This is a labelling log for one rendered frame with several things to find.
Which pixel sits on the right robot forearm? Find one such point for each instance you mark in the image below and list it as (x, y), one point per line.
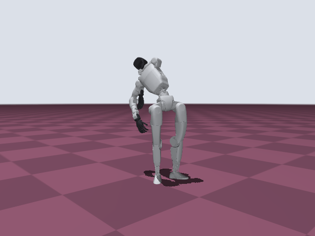
(133, 107)

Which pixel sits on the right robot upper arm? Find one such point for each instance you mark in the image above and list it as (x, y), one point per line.
(135, 92)

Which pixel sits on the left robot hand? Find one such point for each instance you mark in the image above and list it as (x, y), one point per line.
(140, 100)

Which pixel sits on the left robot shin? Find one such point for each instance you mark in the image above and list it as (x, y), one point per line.
(176, 155)

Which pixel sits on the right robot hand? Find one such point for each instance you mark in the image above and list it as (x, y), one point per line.
(139, 124)

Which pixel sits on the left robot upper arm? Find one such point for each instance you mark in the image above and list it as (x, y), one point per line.
(155, 61)

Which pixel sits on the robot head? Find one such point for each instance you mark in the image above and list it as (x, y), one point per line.
(139, 63)

